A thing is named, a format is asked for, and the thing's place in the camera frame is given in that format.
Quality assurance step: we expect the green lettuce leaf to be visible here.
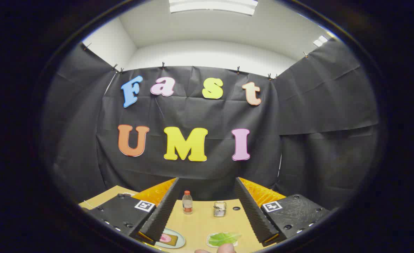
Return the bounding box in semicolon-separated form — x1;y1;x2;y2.
208;232;241;246

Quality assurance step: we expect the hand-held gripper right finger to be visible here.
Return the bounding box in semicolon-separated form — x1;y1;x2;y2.
234;177;331;246

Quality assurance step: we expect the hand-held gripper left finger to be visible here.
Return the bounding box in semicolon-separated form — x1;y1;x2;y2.
84;177;180;245

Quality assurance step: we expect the metal wire utensil holder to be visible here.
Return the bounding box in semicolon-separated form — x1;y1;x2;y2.
213;201;227;218

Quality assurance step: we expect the white square plate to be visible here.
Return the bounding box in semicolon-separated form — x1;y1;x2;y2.
206;232;242;248

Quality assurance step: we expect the clear water bottle red cap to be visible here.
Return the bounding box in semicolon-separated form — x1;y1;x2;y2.
182;190;193;215

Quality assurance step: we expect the small ceiling light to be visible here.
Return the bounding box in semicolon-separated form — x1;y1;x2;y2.
312;34;329;47

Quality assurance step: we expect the pale green round plate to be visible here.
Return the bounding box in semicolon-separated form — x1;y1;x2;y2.
154;228;186;249

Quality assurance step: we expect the large rectangular ceiling light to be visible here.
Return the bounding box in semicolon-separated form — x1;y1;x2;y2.
168;0;259;16

